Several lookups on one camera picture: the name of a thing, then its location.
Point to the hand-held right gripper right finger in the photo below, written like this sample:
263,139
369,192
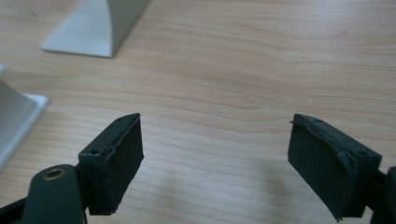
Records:
330,165

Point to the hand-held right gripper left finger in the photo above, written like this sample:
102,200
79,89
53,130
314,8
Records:
112,165

